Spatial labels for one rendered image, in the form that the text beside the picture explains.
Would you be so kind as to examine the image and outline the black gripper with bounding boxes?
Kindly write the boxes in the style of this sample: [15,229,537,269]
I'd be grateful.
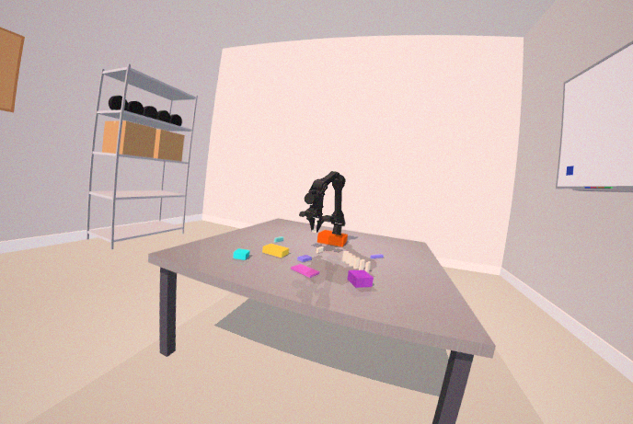
[299,204,334,232]

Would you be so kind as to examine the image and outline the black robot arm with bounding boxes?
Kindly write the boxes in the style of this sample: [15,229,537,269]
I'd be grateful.
[305,171,346,235]

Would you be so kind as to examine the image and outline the yellow rectangular block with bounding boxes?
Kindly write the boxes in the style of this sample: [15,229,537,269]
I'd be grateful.
[262,244,289,258]

